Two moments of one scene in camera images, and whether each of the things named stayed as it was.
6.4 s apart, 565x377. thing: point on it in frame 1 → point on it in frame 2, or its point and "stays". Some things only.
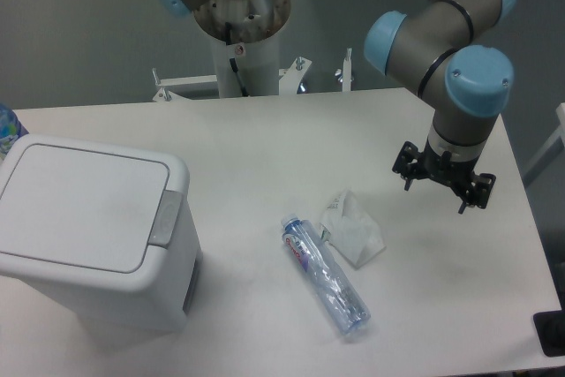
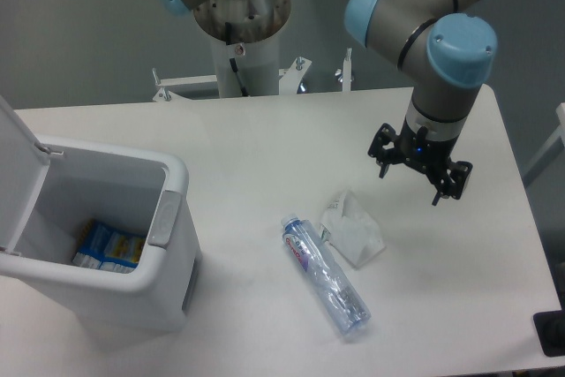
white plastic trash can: [151, 299] stays
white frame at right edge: [555, 147] stays
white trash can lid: [82, 207] → [24, 167]
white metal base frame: [290, 79] stays
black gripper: [411, 162] → [419, 150]
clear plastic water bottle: [342, 302] stays
